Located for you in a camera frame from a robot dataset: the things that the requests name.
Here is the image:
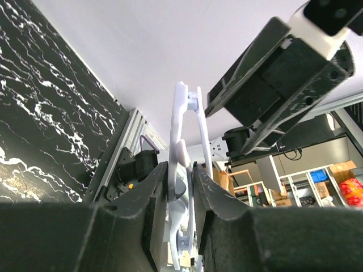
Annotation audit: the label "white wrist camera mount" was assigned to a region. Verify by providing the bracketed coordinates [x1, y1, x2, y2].
[287, 0, 362, 61]

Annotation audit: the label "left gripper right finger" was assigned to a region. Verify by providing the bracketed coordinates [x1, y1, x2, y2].
[193, 164, 362, 271]

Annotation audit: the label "blue storage bin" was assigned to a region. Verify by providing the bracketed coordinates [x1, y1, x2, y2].
[310, 169, 329, 183]

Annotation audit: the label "white frame sunglasses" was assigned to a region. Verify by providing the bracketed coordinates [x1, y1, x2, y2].
[167, 82, 213, 271]

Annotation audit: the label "red patterned bag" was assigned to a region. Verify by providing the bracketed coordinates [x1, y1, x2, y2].
[340, 178, 363, 208]

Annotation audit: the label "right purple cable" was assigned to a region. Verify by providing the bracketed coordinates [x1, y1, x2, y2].
[138, 134, 159, 154]

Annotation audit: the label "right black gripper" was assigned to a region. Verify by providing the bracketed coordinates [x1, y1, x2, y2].
[205, 17, 354, 154]

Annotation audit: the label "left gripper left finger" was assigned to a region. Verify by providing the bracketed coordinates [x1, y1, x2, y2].
[1, 163, 168, 271]

